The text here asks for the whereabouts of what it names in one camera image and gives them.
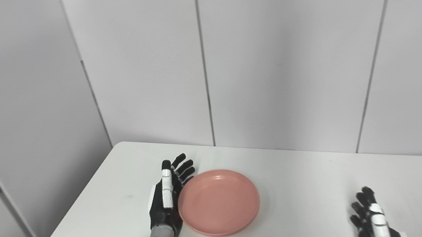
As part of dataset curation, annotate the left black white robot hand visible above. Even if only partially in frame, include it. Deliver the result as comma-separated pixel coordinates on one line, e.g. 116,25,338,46
140,152,204,237

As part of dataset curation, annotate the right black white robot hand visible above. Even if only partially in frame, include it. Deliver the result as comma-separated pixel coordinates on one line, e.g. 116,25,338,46
346,181,409,237

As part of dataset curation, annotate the pink round plate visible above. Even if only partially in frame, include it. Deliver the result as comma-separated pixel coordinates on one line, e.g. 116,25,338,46
174,164,265,237

